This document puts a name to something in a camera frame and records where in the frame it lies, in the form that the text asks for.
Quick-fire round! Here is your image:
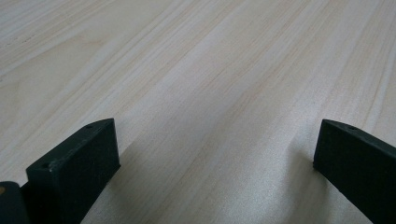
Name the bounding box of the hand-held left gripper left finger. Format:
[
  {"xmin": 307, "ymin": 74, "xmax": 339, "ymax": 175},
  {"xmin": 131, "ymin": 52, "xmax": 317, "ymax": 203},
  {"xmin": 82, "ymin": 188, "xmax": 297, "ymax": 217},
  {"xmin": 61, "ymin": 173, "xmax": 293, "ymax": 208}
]
[{"xmin": 20, "ymin": 118, "xmax": 121, "ymax": 224}]

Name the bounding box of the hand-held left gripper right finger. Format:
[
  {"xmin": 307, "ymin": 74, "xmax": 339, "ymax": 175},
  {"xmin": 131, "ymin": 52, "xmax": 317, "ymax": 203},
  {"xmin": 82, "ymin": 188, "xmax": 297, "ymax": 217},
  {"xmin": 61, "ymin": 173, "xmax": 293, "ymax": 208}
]
[{"xmin": 313, "ymin": 119, "xmax": 396, "ymax": 224}]

